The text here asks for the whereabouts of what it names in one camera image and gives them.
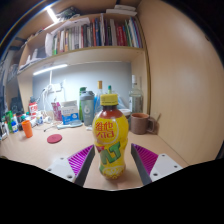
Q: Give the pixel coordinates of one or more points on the wooden shelf unit with books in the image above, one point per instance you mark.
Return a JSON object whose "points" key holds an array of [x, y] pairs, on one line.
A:
{"points": [[100, 53]]}

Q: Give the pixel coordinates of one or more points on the pink snack bag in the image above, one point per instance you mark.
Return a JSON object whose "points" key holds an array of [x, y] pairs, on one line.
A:
{"points": [[56, 111]]}

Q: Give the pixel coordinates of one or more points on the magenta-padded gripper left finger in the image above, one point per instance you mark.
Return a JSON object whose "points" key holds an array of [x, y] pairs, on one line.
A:
{"points": [[61, 166]]}

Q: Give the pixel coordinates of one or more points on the yellow drink bottle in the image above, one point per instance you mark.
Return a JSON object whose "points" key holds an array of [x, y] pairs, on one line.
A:
{"points": [[110, 133]]}

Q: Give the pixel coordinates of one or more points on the green-capped slim bottle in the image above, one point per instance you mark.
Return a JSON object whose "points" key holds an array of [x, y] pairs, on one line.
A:
{"points": [[109, 89]]}

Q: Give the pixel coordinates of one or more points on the ceiling light tube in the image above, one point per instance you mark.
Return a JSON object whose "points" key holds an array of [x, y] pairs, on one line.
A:
{"points": [[52, 15]]}

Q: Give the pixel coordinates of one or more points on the green plastic container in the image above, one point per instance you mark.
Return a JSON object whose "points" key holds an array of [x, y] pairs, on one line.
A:
{"points": [[9, 119]]}

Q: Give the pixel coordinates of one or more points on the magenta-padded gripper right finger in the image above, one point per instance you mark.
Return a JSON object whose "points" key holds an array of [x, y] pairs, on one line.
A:
{"points": [[165, 166]]}

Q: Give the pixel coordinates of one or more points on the white power strip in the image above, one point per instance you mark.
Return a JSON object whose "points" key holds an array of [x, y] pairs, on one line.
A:
{"points": [[53, 88]]}

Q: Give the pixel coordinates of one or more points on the white under-shelf light bar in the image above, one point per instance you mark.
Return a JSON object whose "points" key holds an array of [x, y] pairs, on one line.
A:
{"points": [[50, 69]]}

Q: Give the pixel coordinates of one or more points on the clear glass bottle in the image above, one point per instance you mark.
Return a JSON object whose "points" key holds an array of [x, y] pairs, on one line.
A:
{"points": [[136, 98]]}

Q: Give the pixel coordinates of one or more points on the orange plastic cup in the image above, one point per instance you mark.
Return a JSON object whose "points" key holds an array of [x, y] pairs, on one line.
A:
{"points": [[27, 129]]}

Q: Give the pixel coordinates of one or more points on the green glass bottle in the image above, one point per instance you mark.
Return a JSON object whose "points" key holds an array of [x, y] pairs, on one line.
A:
{"points": [[81, 100]]}

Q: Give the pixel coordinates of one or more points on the yellow-capped glass bottle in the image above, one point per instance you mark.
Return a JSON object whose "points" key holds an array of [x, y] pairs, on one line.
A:
{"points": [[99, 87]]}

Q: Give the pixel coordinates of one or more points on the light blue hairbrush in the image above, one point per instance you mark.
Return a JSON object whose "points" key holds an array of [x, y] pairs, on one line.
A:
{"points": [[71, 125]]}

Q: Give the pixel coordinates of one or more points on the blue and white carton box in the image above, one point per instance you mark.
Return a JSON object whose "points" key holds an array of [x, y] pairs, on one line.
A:
{"points": [[70, 114]]}

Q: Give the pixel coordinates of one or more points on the brown ceramic mug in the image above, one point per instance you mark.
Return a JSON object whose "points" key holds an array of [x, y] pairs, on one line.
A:
{"points": [[139, 124]]}

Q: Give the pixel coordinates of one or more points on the grey shaker bottle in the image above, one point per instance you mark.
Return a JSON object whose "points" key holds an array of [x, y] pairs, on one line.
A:
{"points": [[87, 110]]}

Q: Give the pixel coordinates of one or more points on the blue-capped white bottle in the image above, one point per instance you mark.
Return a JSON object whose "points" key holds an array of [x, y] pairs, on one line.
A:
{"points": [[14, 127]]}

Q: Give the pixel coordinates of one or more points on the flat round red coaster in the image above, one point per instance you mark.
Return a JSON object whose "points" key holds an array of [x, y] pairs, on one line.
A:
{"points": [[54, 138]]}

